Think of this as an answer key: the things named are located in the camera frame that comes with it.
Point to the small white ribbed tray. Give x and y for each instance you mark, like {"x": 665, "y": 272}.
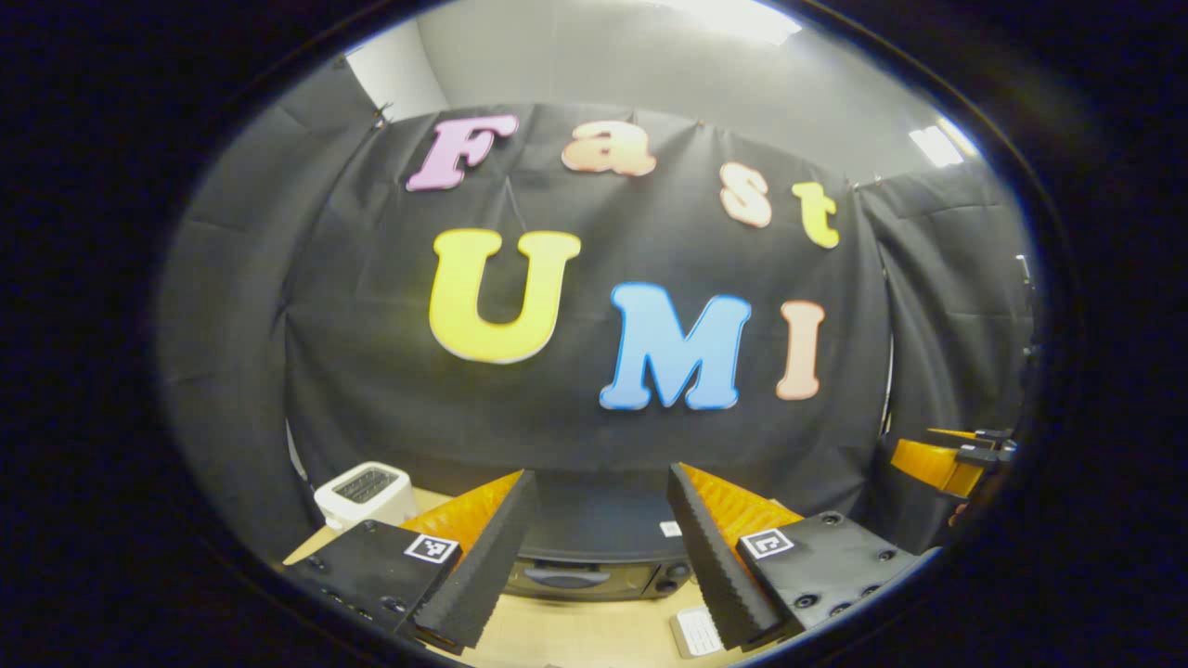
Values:
{"x": 698, "y": 633}

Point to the white toaster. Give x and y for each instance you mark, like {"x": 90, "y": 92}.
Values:
{"x": 362, "y": 496}

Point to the small ceiling light panel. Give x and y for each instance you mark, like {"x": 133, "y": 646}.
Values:
{"x": 939, "y": 144}

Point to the black backdrop cloth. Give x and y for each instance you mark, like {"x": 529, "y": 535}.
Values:
{"x": 371, "y": 399}

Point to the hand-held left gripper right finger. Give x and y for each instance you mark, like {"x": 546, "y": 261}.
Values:
{"x": 715, "y": 561}

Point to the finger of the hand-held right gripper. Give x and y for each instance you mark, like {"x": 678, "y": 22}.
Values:
{"x": 933, "y": 464}
{"x": 993, "y": 434}

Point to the large ceiling light panel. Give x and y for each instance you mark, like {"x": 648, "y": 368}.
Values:
{"x": 733, "y": 19}

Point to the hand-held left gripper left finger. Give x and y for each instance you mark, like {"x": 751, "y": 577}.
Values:
{"x": 483, "y": 571}

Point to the black electric oven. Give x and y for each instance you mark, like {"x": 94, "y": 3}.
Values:
{"x": 594, "y": 538}

